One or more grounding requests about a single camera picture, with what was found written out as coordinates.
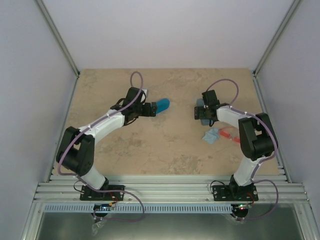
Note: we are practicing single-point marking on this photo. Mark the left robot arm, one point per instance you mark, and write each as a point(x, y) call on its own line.
point(77, 148)

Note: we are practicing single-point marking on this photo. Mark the left aluminium frame post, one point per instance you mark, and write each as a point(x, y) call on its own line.
point(57, 36)

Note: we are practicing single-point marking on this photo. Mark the small circuit board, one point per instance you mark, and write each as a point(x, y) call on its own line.
point(242, 207)
point(104, 207)

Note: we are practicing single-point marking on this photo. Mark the left small circuit board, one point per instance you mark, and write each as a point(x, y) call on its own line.
point(104, 207)

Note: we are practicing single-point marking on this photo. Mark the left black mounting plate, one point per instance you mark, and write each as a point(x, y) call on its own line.
point(111, 193)

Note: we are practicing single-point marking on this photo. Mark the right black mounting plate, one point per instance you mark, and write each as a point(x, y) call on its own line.
point(221, 192)

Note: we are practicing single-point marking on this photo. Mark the right small circuit board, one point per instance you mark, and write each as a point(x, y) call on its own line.
point(242, 207)

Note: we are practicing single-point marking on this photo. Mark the grey-blue teal-lined glasses case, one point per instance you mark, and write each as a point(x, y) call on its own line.
point(205, 122)

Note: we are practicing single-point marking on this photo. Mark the grey slotted cable duct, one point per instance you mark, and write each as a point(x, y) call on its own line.
point(148, 208)

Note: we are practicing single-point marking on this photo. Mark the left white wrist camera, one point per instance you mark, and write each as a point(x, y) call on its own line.
point(146, 93)

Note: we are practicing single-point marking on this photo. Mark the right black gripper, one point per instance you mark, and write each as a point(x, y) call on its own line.
point(199, 114)

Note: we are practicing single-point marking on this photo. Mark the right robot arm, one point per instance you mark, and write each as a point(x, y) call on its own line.
point(256, 136)

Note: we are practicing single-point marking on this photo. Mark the black mounting plate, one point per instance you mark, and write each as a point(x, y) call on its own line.
point(221, 192)
point(111, 193)

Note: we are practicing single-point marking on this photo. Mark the right aluminium frame post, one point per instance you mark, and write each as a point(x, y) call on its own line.
point(277, 35)

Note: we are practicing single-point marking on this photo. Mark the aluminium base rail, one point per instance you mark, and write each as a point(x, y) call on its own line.
point(172, 189)

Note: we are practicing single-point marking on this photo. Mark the red translucent sunglasses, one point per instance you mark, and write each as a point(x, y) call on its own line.
point(225, 133)

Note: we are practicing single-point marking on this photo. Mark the blue hard glasses case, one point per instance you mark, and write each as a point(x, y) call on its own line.
point(162, 105)

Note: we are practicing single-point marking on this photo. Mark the blue cleaning cloth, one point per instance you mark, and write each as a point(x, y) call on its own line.
point(211, 135)

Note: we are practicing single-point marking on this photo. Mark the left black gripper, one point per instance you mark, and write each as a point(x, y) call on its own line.
point(147, 112)

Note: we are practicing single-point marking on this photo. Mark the aluminium frame post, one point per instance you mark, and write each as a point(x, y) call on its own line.
point(277, 35)
point(57, 36)

